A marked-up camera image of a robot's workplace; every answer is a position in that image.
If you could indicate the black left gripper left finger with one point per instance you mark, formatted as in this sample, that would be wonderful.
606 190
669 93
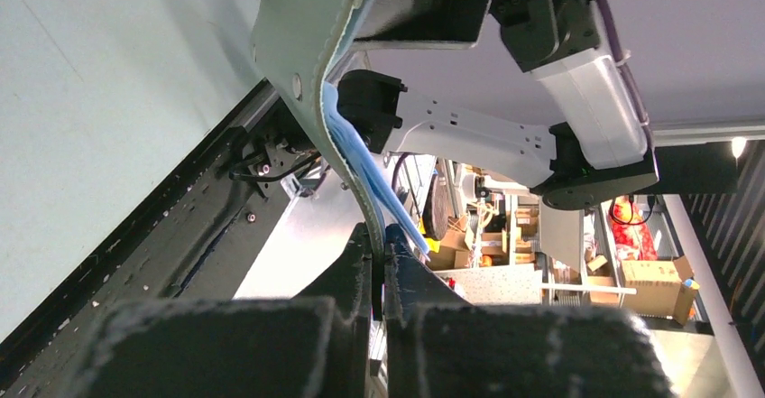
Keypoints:
311 345

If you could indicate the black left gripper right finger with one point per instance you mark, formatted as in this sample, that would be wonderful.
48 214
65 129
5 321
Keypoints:
440 345

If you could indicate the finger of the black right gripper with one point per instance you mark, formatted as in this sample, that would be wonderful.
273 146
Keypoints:
421 25

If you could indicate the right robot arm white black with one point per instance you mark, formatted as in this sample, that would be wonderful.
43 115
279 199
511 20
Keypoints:
528 89

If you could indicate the cardboard box in background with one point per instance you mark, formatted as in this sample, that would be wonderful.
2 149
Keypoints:
664 288

